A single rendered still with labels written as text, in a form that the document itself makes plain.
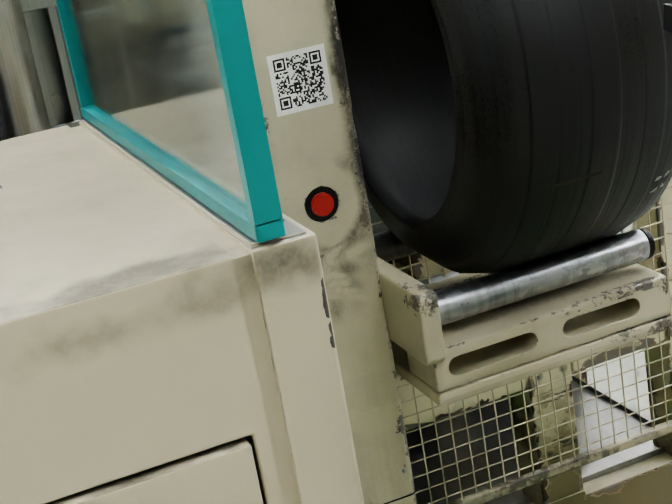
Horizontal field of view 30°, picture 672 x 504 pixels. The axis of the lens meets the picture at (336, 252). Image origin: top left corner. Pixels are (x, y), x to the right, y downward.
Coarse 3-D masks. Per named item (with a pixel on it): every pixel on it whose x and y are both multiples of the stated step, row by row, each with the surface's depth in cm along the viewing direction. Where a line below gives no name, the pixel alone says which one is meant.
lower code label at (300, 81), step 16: (304, 48) 152; (320, 48) 153; (272, 64) 151; (288, 64) 152; (304, 64) 153; (320, 64) 153; (272, 80) 152; (288, 80) 152; (304, 80) 153; (320, 80) 154; (288, 96) 153; (304, 96) 154; (320, 96) 154; (288, 112) 153
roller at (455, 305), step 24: (600, 240) 169; (624, 240) 169; (648, 240) 170; (528, 264) 165; (552, 264) 165; (576, 264) 166; (600, 264) 167; (624, 264) 169; (456, 288) 161; (480, 288) 161; (504, 288) 162; (528, 288) 164; (552, 288) 166; (456, 312) 160; (480, 312) 163
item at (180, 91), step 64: (64, 0) 121; (128, 0) 95; (192, 0) 78; (128, 64) 101; (192, 64) 82; (128, 128) 109; (192, 128) 87; (256, 128) 75; (192, 192) 89; (256, 192) 76
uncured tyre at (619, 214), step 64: (384, 0) 193; (448, 0) 144; (512, 0) 140; (576, 0) 142; (640, 0) 144; (384, 64) 196; (448, 64) 200; (512, 64) 141; (576, 64) 142; (640, 64) 145; (384, 128) 195; (448, 128) 198; (512, 128) 144; (576, 128) 145; (640, 128) 149; (384, 192) 180; (448, 192) 156; (512, 192) 149; (576, 192) 151; (640, 192) 157; (448, 256) 165; (512, 256) 159
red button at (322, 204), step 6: (312, 198) 157; (318, 198) 157; (324, 198) 157; (330, 198) 158; (312, 204) 157; (318, 204) 157; (324, 204) 158; (330, 204) 158; (312, 210) 158; (318, 210) 157; (324, 210) 158; (330, 210) 158
